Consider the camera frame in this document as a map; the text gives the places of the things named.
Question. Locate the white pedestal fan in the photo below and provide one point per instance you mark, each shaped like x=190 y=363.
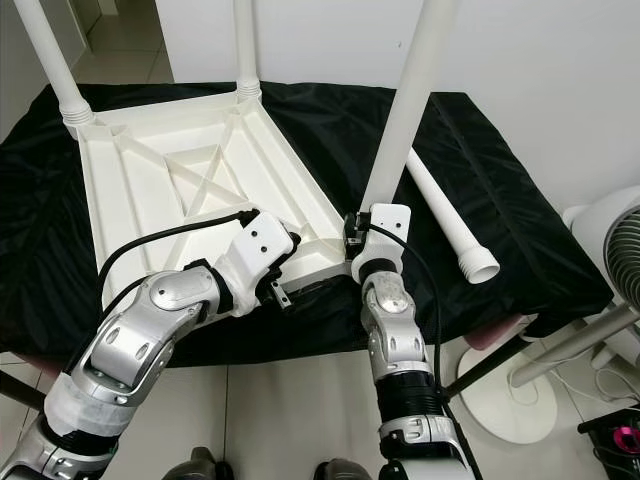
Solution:
x=505 y=410

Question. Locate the pink table top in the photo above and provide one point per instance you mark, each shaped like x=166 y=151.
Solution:
x=500 y=333

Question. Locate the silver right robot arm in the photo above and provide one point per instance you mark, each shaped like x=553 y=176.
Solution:
x=390 y=320

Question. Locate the grey left robot foot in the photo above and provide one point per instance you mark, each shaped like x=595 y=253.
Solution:
x=208 y=468

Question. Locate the grey robot foot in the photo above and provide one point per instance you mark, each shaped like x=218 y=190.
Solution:
x=208 y=468
x=340 y=470

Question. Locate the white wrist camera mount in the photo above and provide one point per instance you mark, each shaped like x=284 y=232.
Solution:
x=390 y=222
x=260 y=245

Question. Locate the grey right robot foot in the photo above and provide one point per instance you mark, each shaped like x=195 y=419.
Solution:
x=340 y=470

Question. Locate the black cloth table cover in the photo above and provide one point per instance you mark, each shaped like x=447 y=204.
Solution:
x=40 y=250

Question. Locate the white plastic table top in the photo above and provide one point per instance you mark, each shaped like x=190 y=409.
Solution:
x=150 y=175

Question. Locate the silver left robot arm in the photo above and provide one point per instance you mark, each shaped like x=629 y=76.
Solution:
x=150 y=335

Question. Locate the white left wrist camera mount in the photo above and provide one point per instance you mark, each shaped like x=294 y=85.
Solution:
x=260 y=245

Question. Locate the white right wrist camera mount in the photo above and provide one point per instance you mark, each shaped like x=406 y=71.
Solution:
x=390 y=222

